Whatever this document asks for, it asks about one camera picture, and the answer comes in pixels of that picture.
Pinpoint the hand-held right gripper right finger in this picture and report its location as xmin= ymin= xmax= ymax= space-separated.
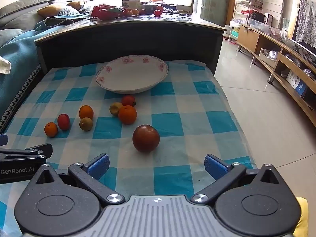
xmin=190 ymin=154 xmax=294 ymax=206

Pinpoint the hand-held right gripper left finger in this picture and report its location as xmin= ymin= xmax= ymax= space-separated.
xmin=25 ymin=153 xmax=125 ymax=206

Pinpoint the green-brown lime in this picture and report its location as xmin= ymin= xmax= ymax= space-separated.
xmin=79 ymin=118 xmax=93 ymax=131

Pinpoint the dark red apple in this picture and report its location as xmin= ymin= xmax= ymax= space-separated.
xmin=132 ymin=125 xmax=160 ymax=153

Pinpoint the large orange tangerine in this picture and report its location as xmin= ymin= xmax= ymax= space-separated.
xmin=118 ymin=105 xmax=137 ymax=125

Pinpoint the yellow-green small kiwi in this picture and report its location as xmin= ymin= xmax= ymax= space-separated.
xmin=110 ymin=102 xmax=123 ymax=116

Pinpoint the white floral plate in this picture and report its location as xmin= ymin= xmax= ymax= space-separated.
xmin=96 ymin=55 xmax=169 ymax=94

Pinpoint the blue white checked cloth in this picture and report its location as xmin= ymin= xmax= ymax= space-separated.
xmin=0 ymin=59 xmax=257 ymax=237

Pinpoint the white towel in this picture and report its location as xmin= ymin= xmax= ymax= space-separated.
xmin=0 ymin=56 xmax=12 ymax=74

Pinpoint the teal blanket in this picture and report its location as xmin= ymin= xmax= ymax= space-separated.
xmin=0 ymin=20 xmax=66 ymax=129

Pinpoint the yellow cloth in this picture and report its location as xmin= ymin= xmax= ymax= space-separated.
xmin=292 ymin=197 xmax=309 ymax=237

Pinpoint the blue white box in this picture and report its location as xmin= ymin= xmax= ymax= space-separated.
xmin=286 ymin=70 xmax=308 ymax=97

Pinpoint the wooden media cabinet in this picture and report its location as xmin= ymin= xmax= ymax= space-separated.
xmin=236 ymin=23 xmax=316 ymax=127

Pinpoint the grey knitted cloth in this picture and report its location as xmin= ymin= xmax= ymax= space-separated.
xmin=44 ymin=17 xmax=74 ymax=28

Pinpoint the grey sofa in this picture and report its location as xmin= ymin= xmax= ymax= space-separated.
xmin=0 ymin=0 xmax=83 ymax=46

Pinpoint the dark coffee table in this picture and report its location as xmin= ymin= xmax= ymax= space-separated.
xmin=35 ymin=13 xmax=226 ymax=76

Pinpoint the yellow cushion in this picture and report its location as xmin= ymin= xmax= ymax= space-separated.
xmin=37 ymin=4 xmax=62 ymax=16

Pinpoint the red plastic bag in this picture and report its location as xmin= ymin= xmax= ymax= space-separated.
xmin=89 ymin=4 xmax=127 ymax=21

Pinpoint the grey curtain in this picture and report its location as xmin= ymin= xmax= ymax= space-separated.
xmin=200 ymin=0 xmax=233 ymax=27

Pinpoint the white carton box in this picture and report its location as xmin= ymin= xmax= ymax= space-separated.
xmin=122 ymin=0 xmax=141 ymax=10

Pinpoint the white lace cloth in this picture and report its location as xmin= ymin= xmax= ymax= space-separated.
xmin=296 ymin=0 xmax=316 ymax=48

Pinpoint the white wire rack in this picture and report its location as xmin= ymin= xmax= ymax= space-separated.
xmin=228 ymin=0 xmax=250 ymax=43

